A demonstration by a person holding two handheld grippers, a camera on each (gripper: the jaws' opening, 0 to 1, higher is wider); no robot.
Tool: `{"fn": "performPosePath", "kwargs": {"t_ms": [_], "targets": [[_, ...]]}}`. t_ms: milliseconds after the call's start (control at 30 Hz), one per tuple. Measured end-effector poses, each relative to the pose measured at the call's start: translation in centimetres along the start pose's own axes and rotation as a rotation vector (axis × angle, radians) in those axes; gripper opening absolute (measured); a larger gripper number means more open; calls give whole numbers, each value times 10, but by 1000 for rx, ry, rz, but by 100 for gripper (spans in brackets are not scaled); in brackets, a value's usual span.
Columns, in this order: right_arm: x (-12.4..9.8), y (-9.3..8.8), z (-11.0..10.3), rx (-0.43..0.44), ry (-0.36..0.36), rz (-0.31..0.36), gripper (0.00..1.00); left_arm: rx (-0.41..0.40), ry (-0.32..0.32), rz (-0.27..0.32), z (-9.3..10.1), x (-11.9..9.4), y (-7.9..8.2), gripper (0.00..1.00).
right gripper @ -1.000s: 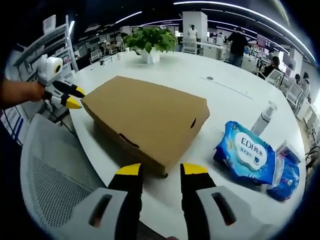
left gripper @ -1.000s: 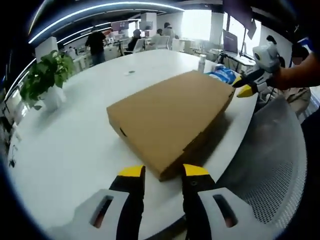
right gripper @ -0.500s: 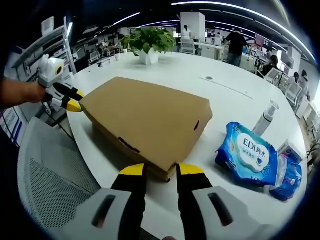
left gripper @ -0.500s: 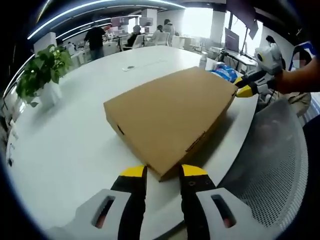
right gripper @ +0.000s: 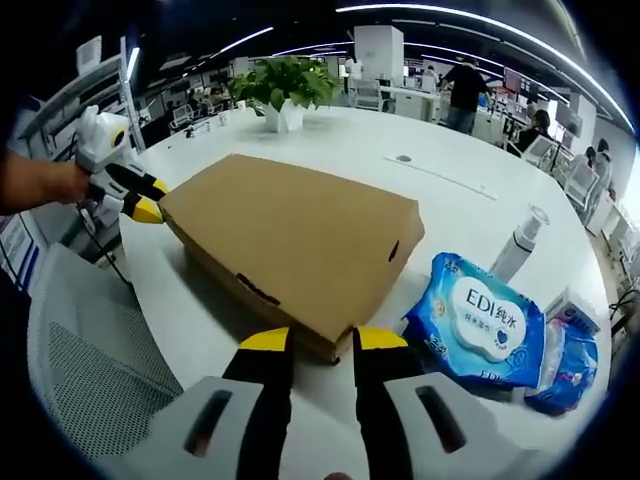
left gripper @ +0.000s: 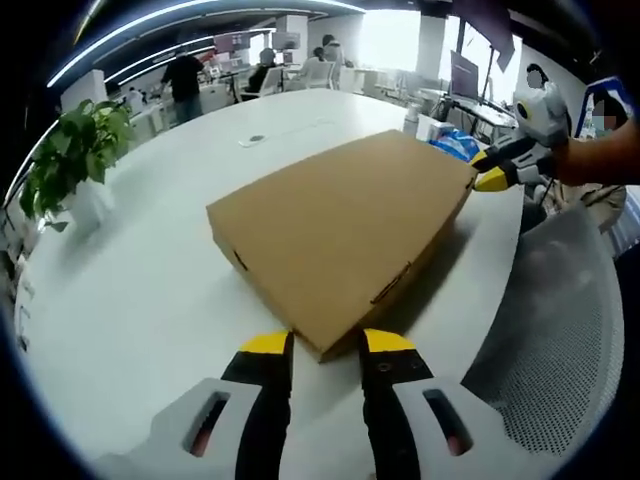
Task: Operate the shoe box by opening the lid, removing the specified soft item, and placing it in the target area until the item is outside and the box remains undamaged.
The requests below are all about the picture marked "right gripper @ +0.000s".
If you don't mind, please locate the blue wet wipes pack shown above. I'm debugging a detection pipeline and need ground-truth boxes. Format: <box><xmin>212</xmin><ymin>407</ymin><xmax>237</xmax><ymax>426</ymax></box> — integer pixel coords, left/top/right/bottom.
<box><xmin>402</xmin><ymin>251</ymin><xmax>546</xmax><ymax>391</ymax></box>

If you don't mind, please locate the small white blue box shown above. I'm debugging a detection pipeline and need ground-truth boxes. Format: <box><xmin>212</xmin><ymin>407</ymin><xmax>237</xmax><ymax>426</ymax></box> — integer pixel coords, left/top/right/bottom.
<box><xmin>543</xmin><ymin>286</ymin><xmax>601</xmax><ymax>335</ymax></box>

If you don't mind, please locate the person's left hand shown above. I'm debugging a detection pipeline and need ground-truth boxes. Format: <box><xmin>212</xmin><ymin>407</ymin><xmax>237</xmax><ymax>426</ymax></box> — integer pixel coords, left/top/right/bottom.
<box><xmin>45</xmin><ymin>158</ymin><xmax>95</xmax><ymax>205</ymax></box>

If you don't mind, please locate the white spray bottle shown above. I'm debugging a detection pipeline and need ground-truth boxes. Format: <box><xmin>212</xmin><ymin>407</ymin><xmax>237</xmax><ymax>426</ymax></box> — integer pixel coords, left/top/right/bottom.
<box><xmin>489</xmin><ymin>203</ymin><xmax>551</xmax><ymax>284</ymax></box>

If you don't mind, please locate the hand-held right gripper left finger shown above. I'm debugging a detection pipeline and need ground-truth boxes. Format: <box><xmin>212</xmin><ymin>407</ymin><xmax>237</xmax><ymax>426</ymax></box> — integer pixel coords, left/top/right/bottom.
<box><xmin>113</xmin><ymin>327</ymin><xmax>295</xmax><ymax>480</ymax></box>

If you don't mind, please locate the white table socket panel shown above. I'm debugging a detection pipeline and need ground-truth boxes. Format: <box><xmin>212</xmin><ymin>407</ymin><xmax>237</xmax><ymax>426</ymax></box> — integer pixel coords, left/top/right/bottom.
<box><xmin>383</xmin><ymin>152</ymin><xmax>501</xmax><ymax>201</ymax></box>

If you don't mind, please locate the brown cardboard shoe box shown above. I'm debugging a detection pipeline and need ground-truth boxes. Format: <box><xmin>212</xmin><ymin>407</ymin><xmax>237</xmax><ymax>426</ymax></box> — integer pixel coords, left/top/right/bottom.
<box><xmin>158</xmin><ymin>153</ymin><xmax>426</xmax><ymax>365</ymax></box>

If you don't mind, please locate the black cable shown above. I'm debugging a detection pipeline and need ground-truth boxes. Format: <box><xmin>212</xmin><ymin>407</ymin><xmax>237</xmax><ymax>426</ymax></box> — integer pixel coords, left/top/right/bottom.
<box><xmin>74</xmin><ymin>204</ymin><xmax>135</xmax><ymax>287</ymax></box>

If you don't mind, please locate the potted green plant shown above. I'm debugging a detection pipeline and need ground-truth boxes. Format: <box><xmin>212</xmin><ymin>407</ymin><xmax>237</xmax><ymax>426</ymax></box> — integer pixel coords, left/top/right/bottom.
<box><xmin>228</xmin><ymin>55</ymin><xmax>341</xmax><ymax>134</ymax></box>

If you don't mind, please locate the wall monitor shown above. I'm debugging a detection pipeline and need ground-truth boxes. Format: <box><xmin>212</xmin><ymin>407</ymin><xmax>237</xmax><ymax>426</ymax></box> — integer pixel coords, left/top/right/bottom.
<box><xmin>502</xmin><ymin>67</ymin><xmax>526</xmax><ymax>94</ymax></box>

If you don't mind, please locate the white office chair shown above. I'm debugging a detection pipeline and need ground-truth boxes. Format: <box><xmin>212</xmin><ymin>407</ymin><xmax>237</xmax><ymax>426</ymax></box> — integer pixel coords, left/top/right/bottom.
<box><xmin>519</xmin><ymin>135</ymin><xmax>561</xmax><ymax>171</ymax></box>
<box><xmin>564</xmin><ymin>159</ymin><xmax>601</xmax><ymax>211</ymax></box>
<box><xmin>352</xmin><ymin>79</ymin><xmax>384</xmax><ymax>110</ymax></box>

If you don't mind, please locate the white metal rack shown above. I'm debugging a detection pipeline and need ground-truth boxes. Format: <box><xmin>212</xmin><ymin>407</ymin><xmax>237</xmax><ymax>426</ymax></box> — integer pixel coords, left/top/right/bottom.
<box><xmin>74</xmin><ymin>34</ymin><xmax>146</xmax><ymax>151</ymax></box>

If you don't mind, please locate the blue flowered tissue pack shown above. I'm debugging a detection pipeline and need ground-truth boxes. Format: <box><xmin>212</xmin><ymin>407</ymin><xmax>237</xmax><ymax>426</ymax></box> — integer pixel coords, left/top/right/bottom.
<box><xmin>522</xmin><ymin>317</ymin><xmax>600</xmax><ymax>416</ymax></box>

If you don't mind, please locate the grey mesh office chair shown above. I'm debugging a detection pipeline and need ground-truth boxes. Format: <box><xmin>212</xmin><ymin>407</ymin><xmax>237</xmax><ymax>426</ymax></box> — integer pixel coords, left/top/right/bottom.
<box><xmin>27</xmin><ymin>243</ymin><xmax>186</xmax><ymax>464</ymax></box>

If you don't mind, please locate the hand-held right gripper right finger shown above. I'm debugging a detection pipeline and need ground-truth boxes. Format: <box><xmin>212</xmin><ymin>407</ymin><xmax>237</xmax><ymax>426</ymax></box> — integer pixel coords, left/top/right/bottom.
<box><xmin>352</xmin><ymin>325</ymin><xmax>550</xmax><ymax>480</ymax></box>

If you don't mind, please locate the long ceiling light strip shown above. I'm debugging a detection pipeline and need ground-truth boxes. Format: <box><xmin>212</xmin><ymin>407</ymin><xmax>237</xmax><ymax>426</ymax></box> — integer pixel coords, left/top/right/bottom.
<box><xmin>334</xmin><ymin>3</ymin><xmax>637</xmax><ymax>137</ymax></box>

